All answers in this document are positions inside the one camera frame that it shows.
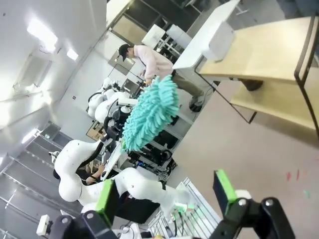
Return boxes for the teal microfibre duster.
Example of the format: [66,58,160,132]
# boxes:
[121,75,180,152]

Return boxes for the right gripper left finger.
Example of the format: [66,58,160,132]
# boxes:
[49,179,120,239]

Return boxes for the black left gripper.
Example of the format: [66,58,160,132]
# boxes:
[103,116,125,142]

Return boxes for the black round floor base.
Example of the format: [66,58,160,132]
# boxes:
[188,96,205,112]

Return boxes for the dark computer monitor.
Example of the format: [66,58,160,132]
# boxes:
[123,78,141,96]

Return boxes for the white desk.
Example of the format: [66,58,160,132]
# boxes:
[171,0,250,71]

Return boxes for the small white device box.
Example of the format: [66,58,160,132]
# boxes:
[36,214,54,236]

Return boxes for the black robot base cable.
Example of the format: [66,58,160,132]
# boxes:
[170,215,189,239]

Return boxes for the black cap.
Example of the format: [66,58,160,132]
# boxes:
[118,44,129,62]

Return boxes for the ceiling air conditioner unit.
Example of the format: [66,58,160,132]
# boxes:
[12,53,53,88]

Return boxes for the large ceiling light panel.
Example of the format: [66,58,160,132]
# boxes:
[26,18,58,47]

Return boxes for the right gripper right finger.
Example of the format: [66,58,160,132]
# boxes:
[211,169,296,239]

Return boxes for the small ceiling light panel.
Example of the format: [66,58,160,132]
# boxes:
[65,48,79,61]

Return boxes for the seated person in dark shirt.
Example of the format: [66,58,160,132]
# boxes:
[76,163,107,186]

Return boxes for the dark round object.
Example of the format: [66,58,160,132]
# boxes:
[238,78,264,92]

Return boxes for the wooden shelf with black frame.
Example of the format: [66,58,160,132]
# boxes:
[194,16,319,140]

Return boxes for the person in pink shirt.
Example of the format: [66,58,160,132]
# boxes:
[118,44,207,105]

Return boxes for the white slotted panel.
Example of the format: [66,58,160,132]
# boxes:
[146,176,223,239]

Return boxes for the black computer equipment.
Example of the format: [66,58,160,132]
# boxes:
[128,145,175,171]

